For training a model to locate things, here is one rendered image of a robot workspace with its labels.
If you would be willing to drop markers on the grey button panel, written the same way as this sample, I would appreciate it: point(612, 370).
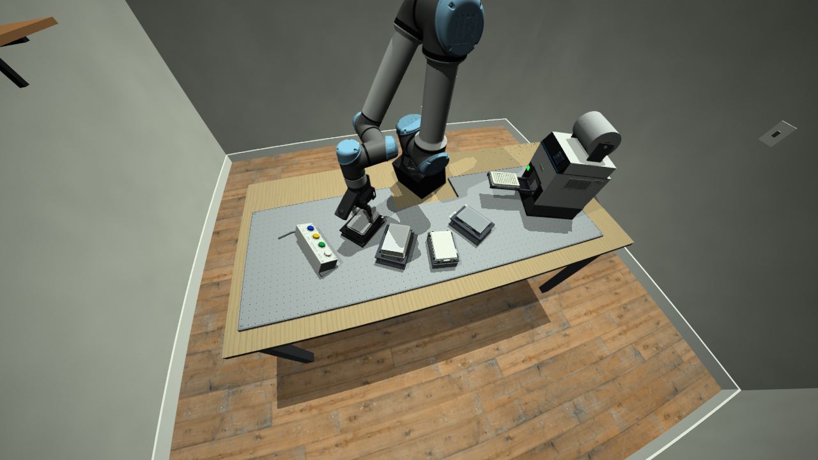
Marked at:
point(316, 248)

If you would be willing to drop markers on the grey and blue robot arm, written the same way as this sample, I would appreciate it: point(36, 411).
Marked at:
point(449, 29)

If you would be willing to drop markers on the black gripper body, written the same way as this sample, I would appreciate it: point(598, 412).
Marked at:
point(366, 194)

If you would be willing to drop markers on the white horizontal roll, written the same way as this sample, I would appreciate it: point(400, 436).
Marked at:
point(592, 128)

